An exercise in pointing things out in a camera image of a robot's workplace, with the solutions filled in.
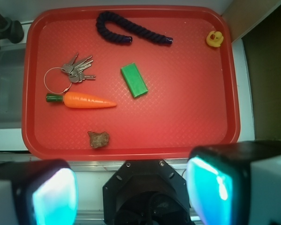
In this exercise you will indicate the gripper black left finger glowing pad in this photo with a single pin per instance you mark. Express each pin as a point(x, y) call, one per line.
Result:
point(38, 193)

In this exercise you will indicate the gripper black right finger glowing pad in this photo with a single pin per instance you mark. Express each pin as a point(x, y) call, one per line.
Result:
point(236, 184)

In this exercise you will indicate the brown rock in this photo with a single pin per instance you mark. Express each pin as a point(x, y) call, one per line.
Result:
point(98, 140)

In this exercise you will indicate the orange toy carrot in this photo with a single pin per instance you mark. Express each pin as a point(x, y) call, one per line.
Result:
point(80, 100)

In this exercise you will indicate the red plastic tray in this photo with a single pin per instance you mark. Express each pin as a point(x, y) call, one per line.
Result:
point(192, 91)

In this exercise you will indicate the green rectangular block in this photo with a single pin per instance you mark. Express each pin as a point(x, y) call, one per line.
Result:
point(134, 80)

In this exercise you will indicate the steel sink basin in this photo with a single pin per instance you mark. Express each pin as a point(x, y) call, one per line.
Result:
point(11, 85)

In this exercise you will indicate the yellow rubber duck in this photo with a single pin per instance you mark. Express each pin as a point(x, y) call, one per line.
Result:
point(214, 39)

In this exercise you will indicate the black octagonal mount plate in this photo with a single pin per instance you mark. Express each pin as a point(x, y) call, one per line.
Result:
point(146, 192)

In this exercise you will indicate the silver keys on ring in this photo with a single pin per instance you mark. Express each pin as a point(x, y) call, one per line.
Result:
point(75, 72)

